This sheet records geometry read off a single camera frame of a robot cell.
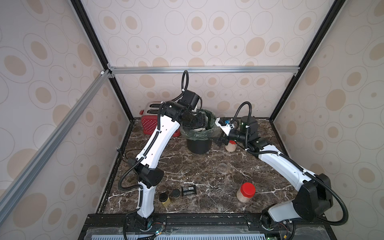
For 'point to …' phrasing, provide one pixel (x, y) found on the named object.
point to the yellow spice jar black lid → (164, 198)
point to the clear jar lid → (222, 167)
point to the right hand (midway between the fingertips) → (219, 127)
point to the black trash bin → (199, 146)
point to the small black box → (188, 190)
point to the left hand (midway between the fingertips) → (207, 123)
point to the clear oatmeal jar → (201, 129)
